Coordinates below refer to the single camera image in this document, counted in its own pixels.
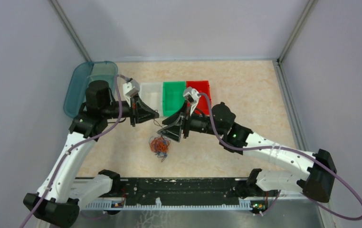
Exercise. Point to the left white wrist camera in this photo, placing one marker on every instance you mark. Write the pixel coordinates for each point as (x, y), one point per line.
(131, 88)

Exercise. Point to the green plastic bin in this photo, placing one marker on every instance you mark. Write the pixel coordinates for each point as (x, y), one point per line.
(172, 97)

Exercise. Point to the left aluminium frame post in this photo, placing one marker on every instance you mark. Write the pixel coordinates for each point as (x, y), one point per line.
(70, 29)

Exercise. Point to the red plastic bin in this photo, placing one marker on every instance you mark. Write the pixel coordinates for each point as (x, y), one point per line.
(201, 87)

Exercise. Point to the white plastic bin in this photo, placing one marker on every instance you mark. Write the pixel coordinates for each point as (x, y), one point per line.
(151, 94)

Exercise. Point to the aluminium frame post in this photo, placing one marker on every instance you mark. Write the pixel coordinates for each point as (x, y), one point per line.
(297, 29)
(70, 29)

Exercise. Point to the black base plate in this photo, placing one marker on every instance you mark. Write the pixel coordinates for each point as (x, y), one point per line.
(184, 191)

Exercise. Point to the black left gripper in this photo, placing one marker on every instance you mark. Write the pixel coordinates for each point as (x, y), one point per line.
(138, 110)

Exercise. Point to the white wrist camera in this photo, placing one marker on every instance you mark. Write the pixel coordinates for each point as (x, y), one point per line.
(191, 95)
(131, 88)

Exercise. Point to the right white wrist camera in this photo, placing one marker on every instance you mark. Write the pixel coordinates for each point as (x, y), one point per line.
(191, 95)

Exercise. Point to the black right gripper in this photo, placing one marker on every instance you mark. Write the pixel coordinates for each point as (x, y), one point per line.
(173, 130)

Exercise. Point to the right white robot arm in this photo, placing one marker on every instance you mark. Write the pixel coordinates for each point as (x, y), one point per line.
(303, 172)

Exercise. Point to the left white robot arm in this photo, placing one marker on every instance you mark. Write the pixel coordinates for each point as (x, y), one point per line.
(55, 202)

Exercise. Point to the right aluminium side rail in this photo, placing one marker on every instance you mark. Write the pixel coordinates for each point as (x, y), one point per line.
(293, 118)

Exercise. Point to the teal translucent plastic tray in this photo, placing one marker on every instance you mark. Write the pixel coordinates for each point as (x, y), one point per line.
(82, 76)

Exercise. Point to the right aluminium frame post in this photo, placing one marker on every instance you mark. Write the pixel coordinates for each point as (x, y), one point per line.
(297, 29)

